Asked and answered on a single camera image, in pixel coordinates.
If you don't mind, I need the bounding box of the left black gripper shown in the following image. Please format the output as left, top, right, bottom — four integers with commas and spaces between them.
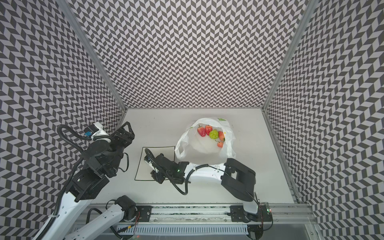
106, 121, 135, 175

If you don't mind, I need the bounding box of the white plastic bag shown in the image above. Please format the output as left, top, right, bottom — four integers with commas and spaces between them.
175, 117, 237, 163

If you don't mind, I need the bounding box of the red strawberry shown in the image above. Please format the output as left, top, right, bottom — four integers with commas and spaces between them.
197, 126, 206, 137
205, 125, 213, 136

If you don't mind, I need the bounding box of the green bumpy fruit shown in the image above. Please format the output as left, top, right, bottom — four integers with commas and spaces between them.
209, 130, 219, 140

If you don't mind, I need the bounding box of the red orange fruit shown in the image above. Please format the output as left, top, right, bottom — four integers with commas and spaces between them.
219, 131, 225, 142

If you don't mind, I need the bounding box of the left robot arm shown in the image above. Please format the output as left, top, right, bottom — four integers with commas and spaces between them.
34, 122, 140, 240

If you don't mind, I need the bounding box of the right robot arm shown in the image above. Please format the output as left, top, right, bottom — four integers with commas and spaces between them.
145, 149, 274, 225

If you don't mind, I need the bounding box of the black outlined white mat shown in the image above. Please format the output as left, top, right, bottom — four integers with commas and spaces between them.
134, 146, 176, 182

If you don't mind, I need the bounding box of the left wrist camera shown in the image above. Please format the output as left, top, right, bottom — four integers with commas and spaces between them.
84, 122, 111, 143

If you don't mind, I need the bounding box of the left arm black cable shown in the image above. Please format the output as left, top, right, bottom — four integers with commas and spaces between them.
34, 124, 112, 240

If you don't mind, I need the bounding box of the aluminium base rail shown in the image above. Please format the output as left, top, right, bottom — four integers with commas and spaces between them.
137, 203, 317, 225

